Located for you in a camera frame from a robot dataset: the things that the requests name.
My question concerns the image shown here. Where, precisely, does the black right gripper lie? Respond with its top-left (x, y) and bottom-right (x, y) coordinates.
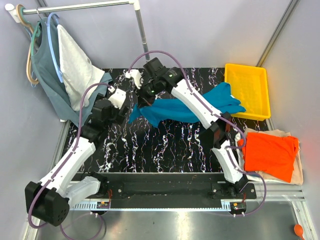
top-left (132, 78), bottom-right (161, 109)

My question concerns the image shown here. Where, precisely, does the blue t-shirt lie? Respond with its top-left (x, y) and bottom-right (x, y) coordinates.
top-left (128, 81), bottom-right (247, 128)

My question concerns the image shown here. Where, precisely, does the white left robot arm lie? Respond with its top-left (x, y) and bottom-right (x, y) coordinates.
top-left (24, 89), bottom-right (128, 229)

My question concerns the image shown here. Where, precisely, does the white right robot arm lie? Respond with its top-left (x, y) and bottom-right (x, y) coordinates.
top-left (126, 57), bottom-right (248, 199)

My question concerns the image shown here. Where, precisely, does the white hanging shirt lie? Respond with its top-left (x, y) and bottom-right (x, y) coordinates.
top-left (57, 24), bottom-right (105, 112)

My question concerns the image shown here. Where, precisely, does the light blue hanger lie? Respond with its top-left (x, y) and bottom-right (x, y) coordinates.
top-left (46, 12), bottom-right (64, 83)

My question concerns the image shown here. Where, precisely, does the grey-green hanging shirt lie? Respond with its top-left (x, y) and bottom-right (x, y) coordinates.
top-left (30, 17), bottom-right (112, 127)

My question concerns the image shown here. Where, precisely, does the yellow plastic bin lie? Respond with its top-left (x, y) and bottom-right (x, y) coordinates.
top-left (224, 63), bottom-right (271, 121)

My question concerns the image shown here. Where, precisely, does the green hanger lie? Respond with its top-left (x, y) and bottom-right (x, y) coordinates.
top-left (30, 21), bottom-right (41, 51)

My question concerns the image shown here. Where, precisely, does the white folded t-shirt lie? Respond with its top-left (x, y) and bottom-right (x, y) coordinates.
top-left (234, 133), bottom-right (245, 171)

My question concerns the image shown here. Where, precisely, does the metal clothes rack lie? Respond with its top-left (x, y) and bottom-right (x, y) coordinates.
top-left (4, 0), bottom-right (151, 62)

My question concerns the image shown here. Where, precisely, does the wooden hanger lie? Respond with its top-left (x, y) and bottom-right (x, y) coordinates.
top-left (15, 4), bottom-right (39, 86)

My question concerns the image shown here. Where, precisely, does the orange folded t-shirt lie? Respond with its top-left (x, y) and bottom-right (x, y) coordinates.
top-left (235, 132), bottom-right (299, 183)

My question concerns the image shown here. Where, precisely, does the beige folded t-shirt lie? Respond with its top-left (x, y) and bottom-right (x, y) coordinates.
top-left (244, 128), bottom-right (304, 186)

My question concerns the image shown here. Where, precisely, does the orange rubber bulb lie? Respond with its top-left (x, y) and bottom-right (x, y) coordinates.
top-left (293, 224), bottom-right (305, 240)

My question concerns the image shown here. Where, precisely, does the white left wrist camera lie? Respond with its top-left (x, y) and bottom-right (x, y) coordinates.
top-left (108, 86), bottom-right (127, 110)

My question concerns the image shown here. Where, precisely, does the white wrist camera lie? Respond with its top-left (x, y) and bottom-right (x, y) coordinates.
top-left (125, 69), bottom-right (143, 90)
top-left (108, 86), bottom-right (127, 110)

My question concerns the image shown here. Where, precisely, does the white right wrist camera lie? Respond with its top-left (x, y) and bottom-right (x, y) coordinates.
top-left (125, 69), bottom-right (143, 90)

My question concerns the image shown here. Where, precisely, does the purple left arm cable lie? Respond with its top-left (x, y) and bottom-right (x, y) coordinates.
top-left (26, 82), bottom-right (116, 240)

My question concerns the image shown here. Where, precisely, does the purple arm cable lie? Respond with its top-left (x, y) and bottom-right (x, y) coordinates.
top-left (26, 82), bottom-right (116, 240)
top-left (127, 49), bottom-right (267, 218)

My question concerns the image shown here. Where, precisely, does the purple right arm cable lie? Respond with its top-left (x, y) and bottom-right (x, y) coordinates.
top-left (127, 49), bottom-right (267, 218)

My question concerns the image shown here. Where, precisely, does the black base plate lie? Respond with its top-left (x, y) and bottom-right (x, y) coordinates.
top-left (74, 171), bottom-right (257, 209)

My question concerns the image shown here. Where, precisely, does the aluminium corner rail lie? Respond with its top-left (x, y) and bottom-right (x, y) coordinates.
top-left (255, 0), bottom-right (300, 67)

